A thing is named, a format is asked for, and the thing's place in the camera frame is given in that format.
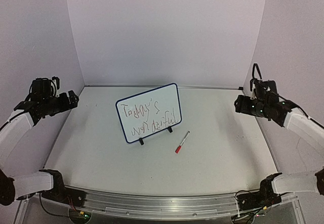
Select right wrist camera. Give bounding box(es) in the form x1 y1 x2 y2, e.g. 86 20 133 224
250 78 259 100

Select white marker pen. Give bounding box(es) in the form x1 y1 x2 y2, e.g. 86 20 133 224
179 131 190 146

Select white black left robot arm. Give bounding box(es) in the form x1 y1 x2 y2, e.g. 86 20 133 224
1 76 79 206

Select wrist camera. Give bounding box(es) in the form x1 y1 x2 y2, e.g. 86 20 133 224
250 78 259 100
50 76 60 98

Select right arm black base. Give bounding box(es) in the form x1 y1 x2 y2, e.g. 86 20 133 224
234 173 281 211

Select rear aluminium table trim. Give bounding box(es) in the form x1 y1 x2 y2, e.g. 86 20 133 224
84 84 244 91

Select red marker cap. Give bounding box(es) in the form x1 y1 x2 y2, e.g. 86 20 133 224
175 146 182 154

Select right camera black cable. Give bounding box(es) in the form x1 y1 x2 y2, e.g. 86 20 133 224
252 63 263 80

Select blue-framed whiteboard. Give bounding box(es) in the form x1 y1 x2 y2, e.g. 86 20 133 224
115 83 182 144

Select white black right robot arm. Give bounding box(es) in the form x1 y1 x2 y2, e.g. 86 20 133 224
234 78 323 195

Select aluminium front rail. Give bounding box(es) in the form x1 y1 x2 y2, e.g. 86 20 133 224
25 183 302 218

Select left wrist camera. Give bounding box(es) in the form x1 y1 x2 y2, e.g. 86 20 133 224
50 76 60 98

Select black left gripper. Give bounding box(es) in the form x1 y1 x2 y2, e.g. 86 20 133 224
43 89 78 116

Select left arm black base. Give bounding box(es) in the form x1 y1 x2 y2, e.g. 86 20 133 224
40 169 86 208

